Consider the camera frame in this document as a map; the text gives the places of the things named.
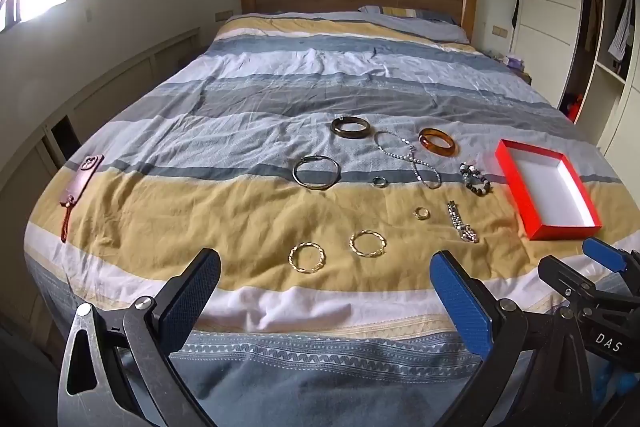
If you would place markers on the low white wall cabinet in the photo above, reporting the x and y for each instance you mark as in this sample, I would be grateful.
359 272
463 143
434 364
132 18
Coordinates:
100 82

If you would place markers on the thin silver bangle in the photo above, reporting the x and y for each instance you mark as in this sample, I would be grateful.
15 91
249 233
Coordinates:
320 188

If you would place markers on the dark brown bangle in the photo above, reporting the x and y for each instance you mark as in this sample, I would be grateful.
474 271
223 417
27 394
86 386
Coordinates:
350 134

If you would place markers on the hanging striped shirt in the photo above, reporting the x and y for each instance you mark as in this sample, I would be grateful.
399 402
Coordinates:
620 32

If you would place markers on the bed with striped duvet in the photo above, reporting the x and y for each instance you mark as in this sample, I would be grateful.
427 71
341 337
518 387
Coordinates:
300 77

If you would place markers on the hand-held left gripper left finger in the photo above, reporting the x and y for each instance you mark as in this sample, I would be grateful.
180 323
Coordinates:
192 294

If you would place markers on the purple tissue box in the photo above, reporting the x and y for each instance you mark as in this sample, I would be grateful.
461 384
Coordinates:
516 63

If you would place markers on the phone in pink case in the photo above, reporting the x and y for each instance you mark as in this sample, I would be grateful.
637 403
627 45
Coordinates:
82 179

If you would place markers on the striped pillow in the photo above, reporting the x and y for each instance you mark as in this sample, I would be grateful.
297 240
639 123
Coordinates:
425 24

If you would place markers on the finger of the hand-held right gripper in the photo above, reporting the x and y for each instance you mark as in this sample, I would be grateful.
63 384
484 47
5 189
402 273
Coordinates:
602 253
565 277

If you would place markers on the red cardboard box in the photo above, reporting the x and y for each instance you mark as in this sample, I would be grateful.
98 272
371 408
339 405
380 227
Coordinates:
550 192

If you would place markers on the wall socket panel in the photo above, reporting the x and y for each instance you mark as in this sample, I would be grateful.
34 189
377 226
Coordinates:
500 30
224 15

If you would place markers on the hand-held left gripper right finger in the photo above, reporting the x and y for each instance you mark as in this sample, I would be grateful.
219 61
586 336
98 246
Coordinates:
460 302

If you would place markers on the amber translucent bangle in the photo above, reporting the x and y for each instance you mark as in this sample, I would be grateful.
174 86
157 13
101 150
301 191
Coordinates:
440 150

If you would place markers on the wooden nightstand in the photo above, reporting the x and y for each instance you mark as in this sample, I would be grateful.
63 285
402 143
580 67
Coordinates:
520 74

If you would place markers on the red item in wardrobe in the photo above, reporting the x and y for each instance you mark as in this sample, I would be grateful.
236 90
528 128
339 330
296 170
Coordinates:
575 107

